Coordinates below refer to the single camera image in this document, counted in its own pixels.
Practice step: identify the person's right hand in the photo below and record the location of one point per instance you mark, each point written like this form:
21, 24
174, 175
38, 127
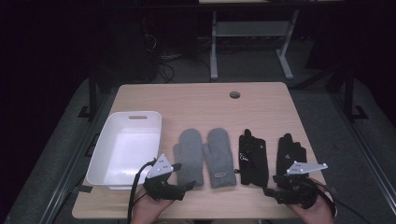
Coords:
314, 213

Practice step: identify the black metal stand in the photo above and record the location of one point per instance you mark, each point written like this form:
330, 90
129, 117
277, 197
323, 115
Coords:
349, 93
92, 96

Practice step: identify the black glove with white print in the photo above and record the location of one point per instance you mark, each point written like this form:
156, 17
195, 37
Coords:
253, 161

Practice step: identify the person's left hand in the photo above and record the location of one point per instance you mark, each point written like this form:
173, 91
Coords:
151, 210

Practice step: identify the plain grey mitten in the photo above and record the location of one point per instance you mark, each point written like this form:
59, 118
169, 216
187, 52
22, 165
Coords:
190, 152

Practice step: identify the white metal desk frame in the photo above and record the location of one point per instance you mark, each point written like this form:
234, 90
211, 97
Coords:
249, 29

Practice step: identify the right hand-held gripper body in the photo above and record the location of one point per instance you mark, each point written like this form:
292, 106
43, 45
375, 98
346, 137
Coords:
299, 188

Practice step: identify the black glove with small mark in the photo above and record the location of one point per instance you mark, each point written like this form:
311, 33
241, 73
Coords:
291, 151

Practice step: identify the grey mitten with label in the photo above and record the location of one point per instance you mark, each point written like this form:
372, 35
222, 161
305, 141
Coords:
219, 155

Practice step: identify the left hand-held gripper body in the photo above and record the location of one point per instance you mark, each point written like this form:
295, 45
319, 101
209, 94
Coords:
162, 183

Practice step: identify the white plastic bin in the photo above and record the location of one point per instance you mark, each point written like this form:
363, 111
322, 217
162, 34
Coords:
127, 149

